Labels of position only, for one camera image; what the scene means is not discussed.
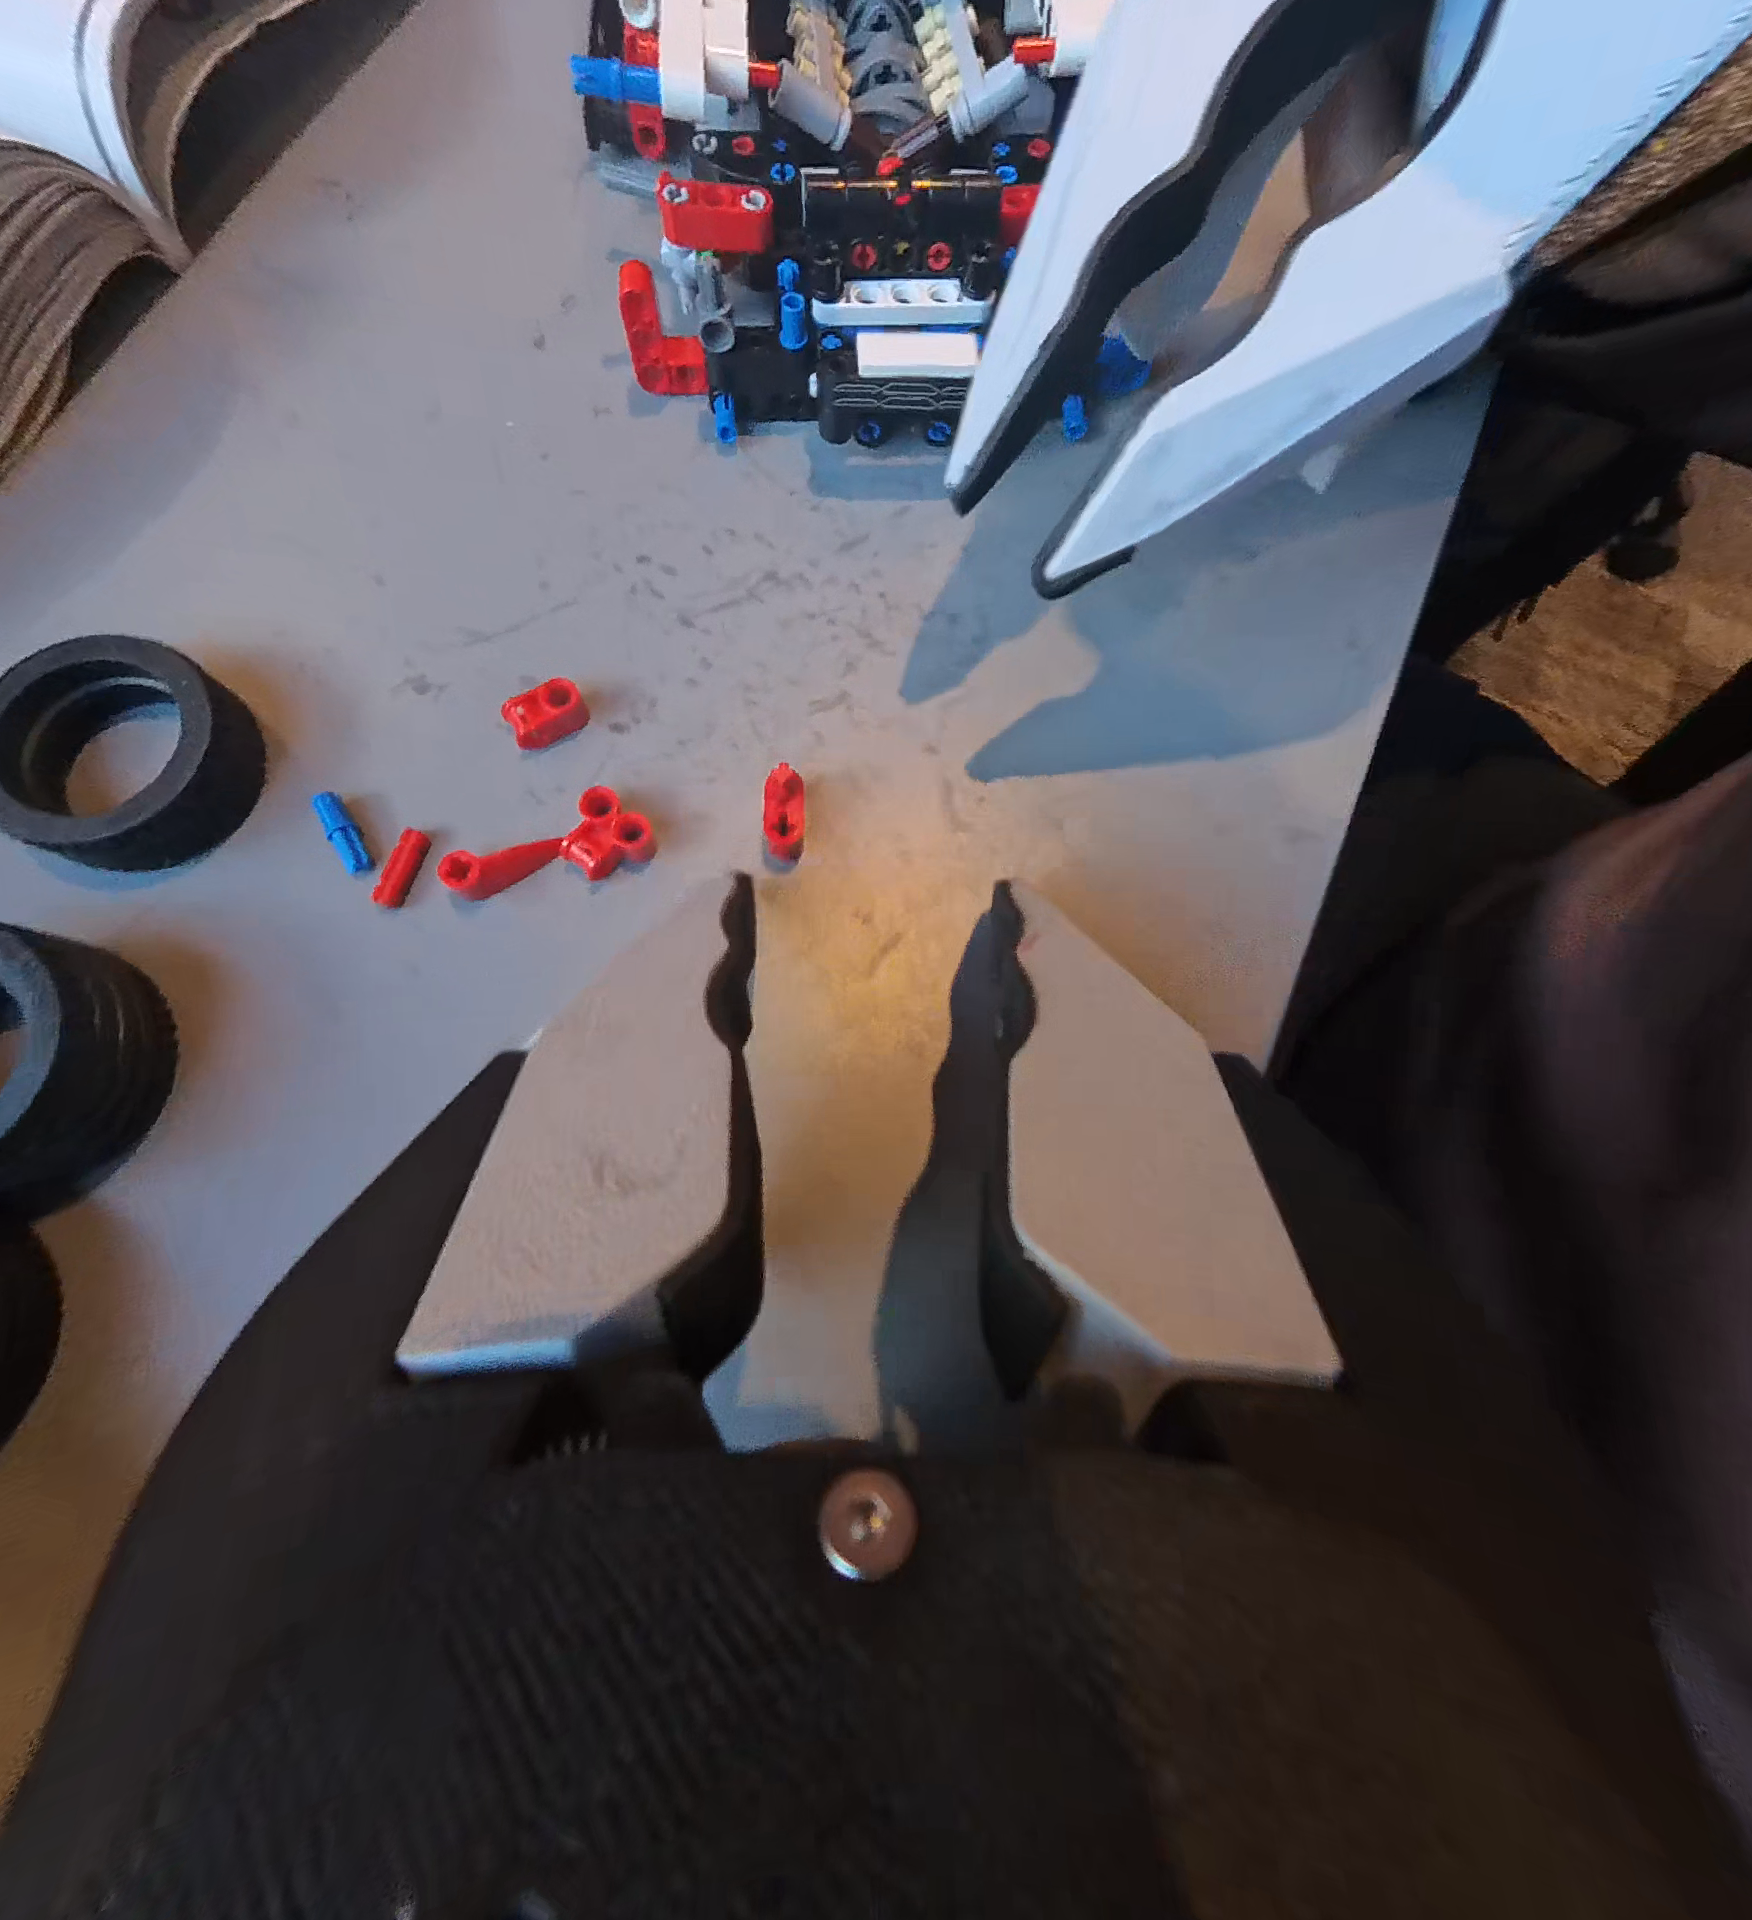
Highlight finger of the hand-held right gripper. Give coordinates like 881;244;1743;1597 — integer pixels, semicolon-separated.
944;0;1290;519
1033;0;1752;601

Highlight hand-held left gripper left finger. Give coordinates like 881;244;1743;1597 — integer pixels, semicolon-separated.
395;870;769;1390

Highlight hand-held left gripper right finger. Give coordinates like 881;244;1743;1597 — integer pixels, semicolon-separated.
975;877;1344;1403

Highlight toy brick race car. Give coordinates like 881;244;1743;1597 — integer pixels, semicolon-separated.
572;0;1156;451

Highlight grey desk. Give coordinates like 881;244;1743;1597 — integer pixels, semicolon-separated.
0;0;1501;1847

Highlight person's right hand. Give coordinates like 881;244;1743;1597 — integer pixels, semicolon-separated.
1302;36;1425;228

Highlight red pointed tooth piece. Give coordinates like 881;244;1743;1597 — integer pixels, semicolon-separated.
435;837;572;901

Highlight red triple-hole connector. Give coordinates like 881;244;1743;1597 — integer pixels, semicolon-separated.
561;784;660;881

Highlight person's brown shirt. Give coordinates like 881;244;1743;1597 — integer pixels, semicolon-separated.
1416;721;1752;1920

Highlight red two-hole connector block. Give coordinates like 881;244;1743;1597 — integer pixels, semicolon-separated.
501;677;591;752

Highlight toy car instruction booklet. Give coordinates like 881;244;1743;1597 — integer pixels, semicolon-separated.
0;93;188;580

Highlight yellow-cornered white booklet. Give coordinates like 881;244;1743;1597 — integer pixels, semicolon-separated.
0;0;419;256

